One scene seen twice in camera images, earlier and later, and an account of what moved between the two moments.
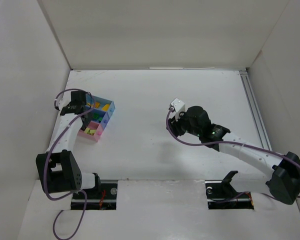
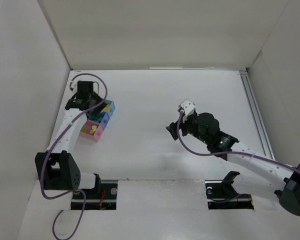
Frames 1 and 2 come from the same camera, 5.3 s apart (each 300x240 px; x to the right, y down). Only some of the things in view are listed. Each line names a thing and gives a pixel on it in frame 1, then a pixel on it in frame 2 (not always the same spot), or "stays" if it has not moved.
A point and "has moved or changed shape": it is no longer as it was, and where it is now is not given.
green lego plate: (96, 115) stays
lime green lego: (91, 132) has moved or changed shape
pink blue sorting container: (98, 119) stays
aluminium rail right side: (255, 109) stays
